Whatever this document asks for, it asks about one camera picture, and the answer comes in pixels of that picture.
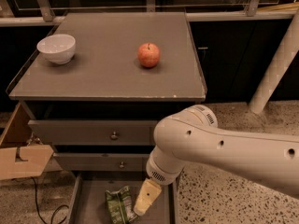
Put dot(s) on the white diagonal pole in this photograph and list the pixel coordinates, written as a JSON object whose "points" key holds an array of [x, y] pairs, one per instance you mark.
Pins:
{"points": [[286, 52]]}

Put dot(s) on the middle grey drawer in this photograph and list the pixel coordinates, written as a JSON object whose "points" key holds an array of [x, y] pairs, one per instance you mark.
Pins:
{"points": [[102, 162]]}

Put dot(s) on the white ceramic bowl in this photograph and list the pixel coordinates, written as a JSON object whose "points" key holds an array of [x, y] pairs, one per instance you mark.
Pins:
{"points": [[58, 49]]}

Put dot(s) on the metal railing frame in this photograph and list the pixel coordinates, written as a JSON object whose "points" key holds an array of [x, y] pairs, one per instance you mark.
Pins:
{"points": [[49, 12]]}

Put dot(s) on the bottom grey drawer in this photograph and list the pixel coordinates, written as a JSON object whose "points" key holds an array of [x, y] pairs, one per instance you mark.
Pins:
{"points": [[88, 203]]}

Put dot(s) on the green jalapeno chip bag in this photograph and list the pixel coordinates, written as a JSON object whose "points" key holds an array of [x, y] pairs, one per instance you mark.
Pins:
{"points": [[120, 206]]}

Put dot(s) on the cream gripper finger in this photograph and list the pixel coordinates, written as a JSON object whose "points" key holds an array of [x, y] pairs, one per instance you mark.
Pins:
{"points": [[147, 195]]}

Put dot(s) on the wooden cutout board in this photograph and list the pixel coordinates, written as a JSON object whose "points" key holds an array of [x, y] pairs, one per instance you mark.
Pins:
{"points": [[21, 162]]}

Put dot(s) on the grey drawer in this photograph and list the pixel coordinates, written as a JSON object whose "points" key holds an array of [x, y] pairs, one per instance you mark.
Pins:
{"points": [[102, 162], [88, 203], [94, 132]]}

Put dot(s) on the red apple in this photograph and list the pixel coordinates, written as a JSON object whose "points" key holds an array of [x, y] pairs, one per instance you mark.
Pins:
{"points": [[148, 55]]}

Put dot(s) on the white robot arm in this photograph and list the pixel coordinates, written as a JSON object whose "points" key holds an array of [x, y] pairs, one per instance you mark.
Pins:
{"points": [[193, 135]]}

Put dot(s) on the grey drawer cabinet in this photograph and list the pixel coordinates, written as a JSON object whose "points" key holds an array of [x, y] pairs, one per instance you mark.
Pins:
{"points": [[105, 80]]}

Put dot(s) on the top grey drawer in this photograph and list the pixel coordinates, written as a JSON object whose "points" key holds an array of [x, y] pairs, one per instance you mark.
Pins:
{"points": [[94, 132]]}

